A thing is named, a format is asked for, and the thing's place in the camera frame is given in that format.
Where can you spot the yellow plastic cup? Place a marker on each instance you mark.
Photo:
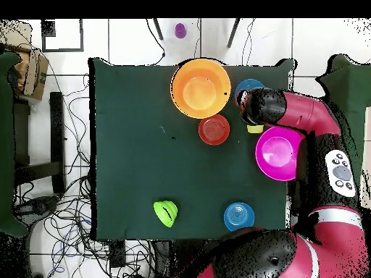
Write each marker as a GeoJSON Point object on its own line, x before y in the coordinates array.
{"type": "Point", "coordinates": [255, 129]}

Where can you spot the black stand base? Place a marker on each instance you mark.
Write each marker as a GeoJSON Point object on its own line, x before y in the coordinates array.
{"type": "Point", "coordinates": [37, 207]}

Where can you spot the black chair frame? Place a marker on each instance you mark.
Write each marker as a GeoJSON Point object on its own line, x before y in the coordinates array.
{"type": "Point", "coordinates": [56, 130]}

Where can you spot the blue plastic bowl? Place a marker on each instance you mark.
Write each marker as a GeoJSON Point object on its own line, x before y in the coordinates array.
{"type": "Point", "coordinates": [246, 84]}
{"type": "Point", "coordinates": [237, 215]}

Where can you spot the orange plastic bowl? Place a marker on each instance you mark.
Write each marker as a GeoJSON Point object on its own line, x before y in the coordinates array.
{"type": "Point", "coordinates": [200, 89]}

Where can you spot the cardboard box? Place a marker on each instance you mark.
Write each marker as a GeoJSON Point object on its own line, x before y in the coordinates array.
{"type": "Point", "coordinates": [34, 75]}

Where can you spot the small green plastic bowl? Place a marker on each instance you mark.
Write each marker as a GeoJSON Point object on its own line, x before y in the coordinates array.
{"type": "Point", "coordinates": [165, 212]}

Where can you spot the dark green table cloth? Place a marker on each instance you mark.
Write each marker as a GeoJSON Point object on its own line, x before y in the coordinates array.
{"type": "Point", "coordinates": [130, 173]}

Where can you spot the black tripod leg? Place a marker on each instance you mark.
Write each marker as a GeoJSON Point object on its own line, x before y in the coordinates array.
{"type": "Point", "coordinates": [233, 32]}
{"type": "Point", "coordinates": [158, 29]}

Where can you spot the white box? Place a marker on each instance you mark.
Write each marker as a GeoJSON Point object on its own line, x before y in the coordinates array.
{"type": "Point", "coordinates": [368, 130]}

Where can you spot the black square frame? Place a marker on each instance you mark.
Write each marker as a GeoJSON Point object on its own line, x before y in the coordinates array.
{"type": "Point", "coordinates": [82, 34]}

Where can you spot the purple plastic cup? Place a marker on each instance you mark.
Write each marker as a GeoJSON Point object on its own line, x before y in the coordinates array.
{"type": "Point", "coordinates": [180, 31]}

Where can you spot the green cloth side table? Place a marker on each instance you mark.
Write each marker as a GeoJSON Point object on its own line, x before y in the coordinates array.
{"type": "Point", "coordinates": [353, 92]}
{"type": "Point", "coordinates": [5, 144]}

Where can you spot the red plastic bowl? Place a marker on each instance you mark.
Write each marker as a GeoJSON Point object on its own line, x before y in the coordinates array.
{"type": "Point", "coordinates": [214, 129]}

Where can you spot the pink plastic bowl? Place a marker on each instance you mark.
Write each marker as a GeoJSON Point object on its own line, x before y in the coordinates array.
{"type": "Point", "coordinates": [275, 153]}

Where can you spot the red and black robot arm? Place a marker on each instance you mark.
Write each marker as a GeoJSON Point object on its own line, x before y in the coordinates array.
{"type": "Point", "coordinates": [304, 113]}

